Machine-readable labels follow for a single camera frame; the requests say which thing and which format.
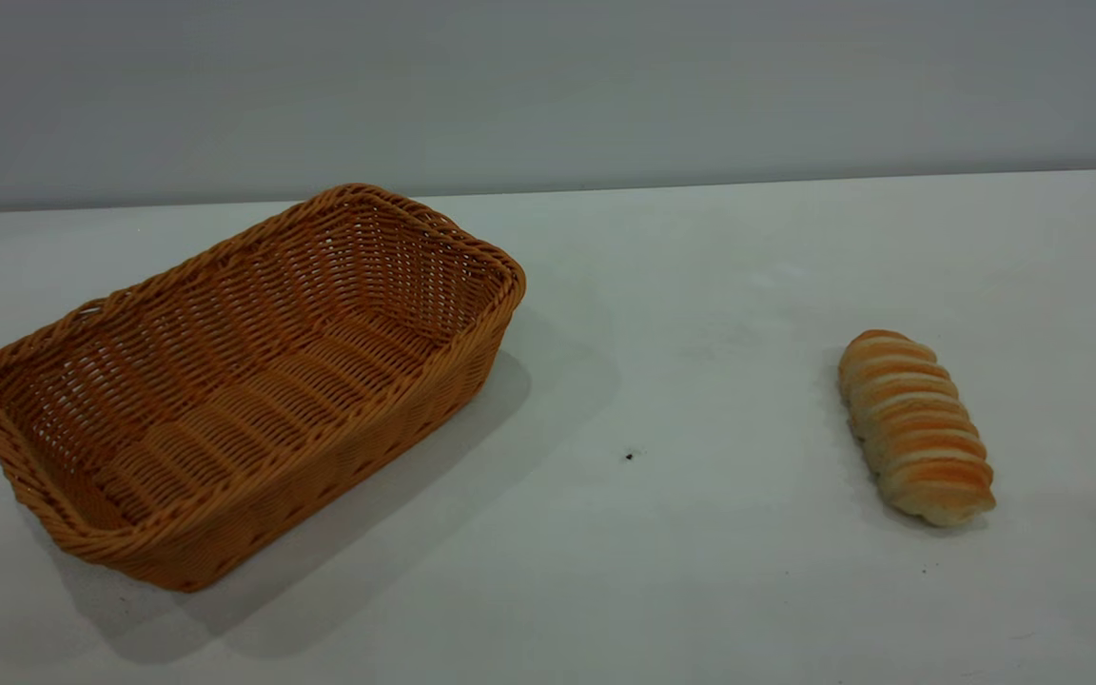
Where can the orange woven wicker basket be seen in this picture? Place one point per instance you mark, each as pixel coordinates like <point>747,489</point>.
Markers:
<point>225,409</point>

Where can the striped long bread roll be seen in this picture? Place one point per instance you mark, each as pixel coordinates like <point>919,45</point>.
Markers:
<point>914,428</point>

